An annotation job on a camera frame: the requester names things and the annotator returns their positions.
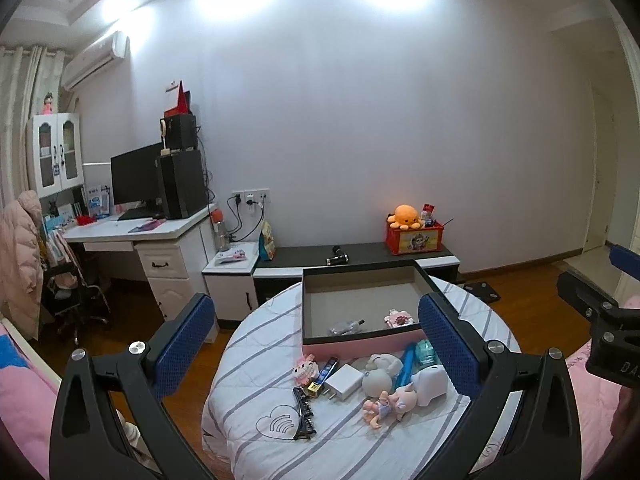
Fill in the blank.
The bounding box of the red gift box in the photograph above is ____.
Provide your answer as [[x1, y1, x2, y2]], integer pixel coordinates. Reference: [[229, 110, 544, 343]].
[[164, 80, 192, 117]]

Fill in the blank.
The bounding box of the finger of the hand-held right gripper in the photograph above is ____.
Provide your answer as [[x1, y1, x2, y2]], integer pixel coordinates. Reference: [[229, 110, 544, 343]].
[[556, 271, 621, 322], [609, 244, 640, 273]]

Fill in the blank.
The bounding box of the blue and gold lighter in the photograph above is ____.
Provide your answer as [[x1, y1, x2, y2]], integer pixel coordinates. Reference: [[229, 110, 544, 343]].
[[306, 357, 340, 398]]

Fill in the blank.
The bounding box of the pink puffer jacket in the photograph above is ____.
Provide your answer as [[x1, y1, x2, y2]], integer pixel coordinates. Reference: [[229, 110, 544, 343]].
[[0, 190, 46, 341]]

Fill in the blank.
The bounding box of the pink doll figure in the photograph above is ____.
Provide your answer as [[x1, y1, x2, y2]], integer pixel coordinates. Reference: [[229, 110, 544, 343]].
[[362, 382, 418, 427]]

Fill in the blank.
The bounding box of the orange octopus plush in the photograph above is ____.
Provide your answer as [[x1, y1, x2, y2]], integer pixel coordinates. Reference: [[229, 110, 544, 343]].
[[387, 204, 423, 231]]

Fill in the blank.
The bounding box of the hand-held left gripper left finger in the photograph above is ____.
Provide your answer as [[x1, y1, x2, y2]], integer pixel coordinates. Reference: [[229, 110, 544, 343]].
[[48, 291, 217, 480]]

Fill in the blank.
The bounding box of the pale curtain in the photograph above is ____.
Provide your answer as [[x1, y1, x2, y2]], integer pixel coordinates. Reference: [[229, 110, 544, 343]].
[[0, 46, 68, 211]]

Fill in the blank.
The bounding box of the black computer tower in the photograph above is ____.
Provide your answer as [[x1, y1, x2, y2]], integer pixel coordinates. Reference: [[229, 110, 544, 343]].
[[156, 149, 210, 220]]

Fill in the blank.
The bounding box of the white desk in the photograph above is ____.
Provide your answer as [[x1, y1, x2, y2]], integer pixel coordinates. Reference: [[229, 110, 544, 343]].
[[62, 202, 218, 321]]

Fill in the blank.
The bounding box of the bed with pink bedding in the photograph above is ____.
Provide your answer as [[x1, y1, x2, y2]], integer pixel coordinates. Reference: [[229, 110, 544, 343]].
[[0, 317, 66, 480]]

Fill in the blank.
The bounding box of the blue white box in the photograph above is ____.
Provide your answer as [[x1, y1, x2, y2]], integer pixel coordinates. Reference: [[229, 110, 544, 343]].
[[82, 185, 111, 218]]

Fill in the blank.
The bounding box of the white plug-in night light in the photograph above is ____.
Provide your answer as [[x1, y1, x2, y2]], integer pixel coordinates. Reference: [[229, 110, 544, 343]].
[[407, 365, 448, 406]]

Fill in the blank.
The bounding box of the white air conditioner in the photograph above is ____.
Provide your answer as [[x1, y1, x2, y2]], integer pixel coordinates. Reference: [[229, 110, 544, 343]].
[[61, 30, 128, 92]]

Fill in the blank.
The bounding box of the red toy crate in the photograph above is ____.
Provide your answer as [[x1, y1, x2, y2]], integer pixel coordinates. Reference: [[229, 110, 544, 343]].
[[385, 217, 447, 259]]

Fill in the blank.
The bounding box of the white charger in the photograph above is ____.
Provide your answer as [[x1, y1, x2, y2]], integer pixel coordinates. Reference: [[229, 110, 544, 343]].
[[324, 364, 365, 402]]

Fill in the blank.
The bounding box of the white side cabinet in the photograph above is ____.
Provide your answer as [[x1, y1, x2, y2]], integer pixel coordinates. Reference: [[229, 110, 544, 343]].
[[202, 242, 261, 321]]

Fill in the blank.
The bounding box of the water bottle orange cap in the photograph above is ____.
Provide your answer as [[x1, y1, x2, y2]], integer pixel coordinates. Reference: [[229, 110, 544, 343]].
[[212, 210, 232, 253]]

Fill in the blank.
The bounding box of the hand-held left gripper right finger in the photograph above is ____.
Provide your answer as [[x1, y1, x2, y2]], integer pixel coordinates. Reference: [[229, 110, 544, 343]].
[[417, 292, 588, 480]]

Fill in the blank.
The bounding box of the snack bag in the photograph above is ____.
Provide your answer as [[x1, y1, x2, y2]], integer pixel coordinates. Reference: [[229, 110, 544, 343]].
[[256, 221, 277, 262]]

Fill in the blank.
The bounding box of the black hair clip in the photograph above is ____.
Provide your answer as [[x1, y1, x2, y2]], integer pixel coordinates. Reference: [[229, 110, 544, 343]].
[[292, 386, 317, 442]]

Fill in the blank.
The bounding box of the pale doll head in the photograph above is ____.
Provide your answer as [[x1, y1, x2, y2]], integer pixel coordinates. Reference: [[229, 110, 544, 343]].
[[361, 367, 396, 397]]

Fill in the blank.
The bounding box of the black speaker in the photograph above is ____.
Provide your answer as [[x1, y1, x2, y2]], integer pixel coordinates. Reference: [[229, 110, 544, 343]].
[[160, 114, 198, 151]]

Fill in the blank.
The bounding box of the black keyboard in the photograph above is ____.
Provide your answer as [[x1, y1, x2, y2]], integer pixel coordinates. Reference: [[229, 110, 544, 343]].
[[117, 207, 161, 221]]

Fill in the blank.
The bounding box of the blue tube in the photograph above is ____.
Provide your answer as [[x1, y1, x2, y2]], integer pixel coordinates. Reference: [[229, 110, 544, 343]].
[[395, 342, 418, 388]]

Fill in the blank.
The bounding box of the clear glass bottle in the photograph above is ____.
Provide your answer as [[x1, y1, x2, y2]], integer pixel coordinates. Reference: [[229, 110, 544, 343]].
[[327, 319, 366, 337]]

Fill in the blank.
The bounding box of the white door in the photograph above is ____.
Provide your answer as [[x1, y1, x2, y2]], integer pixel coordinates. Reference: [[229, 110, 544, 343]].
[[582, 80, 618, 253]]

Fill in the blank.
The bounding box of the black bathroom scale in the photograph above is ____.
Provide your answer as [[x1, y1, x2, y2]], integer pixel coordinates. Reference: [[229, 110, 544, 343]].
[[462, 282, 501, 303]]

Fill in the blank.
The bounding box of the white wall outlet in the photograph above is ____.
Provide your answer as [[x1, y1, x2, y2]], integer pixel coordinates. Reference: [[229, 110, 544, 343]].
[[231, 188, 271, 206]]

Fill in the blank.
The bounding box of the black power cable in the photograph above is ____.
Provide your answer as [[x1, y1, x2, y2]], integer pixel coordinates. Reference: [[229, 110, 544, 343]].
[[227, 195, 266, 243]]

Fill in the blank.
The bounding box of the black monitor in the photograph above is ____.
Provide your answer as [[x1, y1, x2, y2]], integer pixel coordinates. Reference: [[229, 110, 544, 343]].
[[110, 142, 166, 216]]

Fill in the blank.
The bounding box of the low black white cabinet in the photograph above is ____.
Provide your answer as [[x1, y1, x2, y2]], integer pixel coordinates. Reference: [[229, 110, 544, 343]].
[[252, 241, 462, 311]]

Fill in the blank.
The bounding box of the white glass-door cabinet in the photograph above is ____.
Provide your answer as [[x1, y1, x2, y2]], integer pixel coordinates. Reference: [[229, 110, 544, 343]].
[[26, 111, 85, 198]]

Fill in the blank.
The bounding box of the pink white cat block toy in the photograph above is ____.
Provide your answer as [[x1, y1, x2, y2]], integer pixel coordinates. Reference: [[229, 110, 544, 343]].
[[292, 354, 319, 383]]

